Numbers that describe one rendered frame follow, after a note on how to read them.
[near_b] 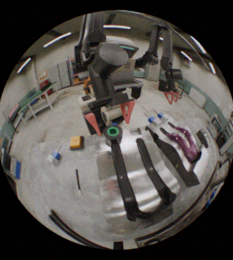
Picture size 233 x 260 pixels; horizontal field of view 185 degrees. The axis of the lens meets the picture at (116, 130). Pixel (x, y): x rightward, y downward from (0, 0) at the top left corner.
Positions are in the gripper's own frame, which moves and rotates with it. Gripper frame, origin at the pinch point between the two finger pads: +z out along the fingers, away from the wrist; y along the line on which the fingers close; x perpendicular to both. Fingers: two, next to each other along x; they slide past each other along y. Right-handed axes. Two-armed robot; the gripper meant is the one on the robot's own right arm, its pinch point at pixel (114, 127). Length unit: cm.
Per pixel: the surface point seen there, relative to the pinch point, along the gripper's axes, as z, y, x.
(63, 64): -315, -39, 450
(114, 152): 11.4, -1.9, 2.7
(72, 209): 26.0, -34.9, -7.7
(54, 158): 9.3, -31.7, 15.5
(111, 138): 5.8, -0.7, 4.4
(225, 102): 10, 685, -275
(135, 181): 16.6, -1.6, -10.3
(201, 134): 29, 70, -25
